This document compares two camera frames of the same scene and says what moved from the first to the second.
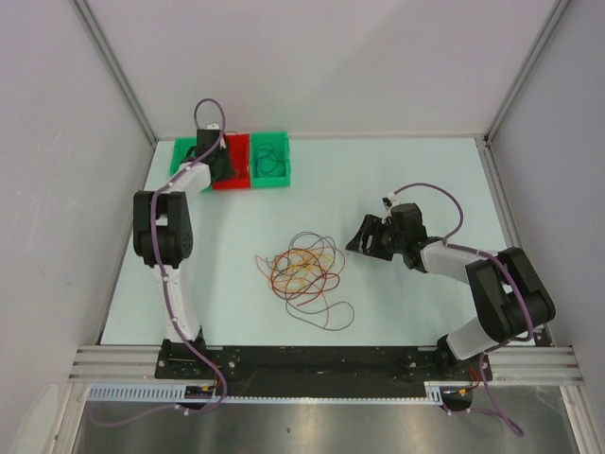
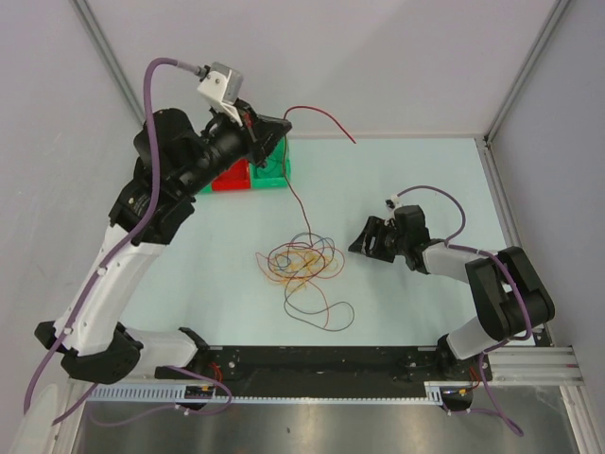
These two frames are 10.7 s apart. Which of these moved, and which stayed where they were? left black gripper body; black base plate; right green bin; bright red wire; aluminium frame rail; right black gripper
Moved: left black gripper body; bright red wire
Stayed: black base plate; aluminium frame rail; right black gripper; right green bin
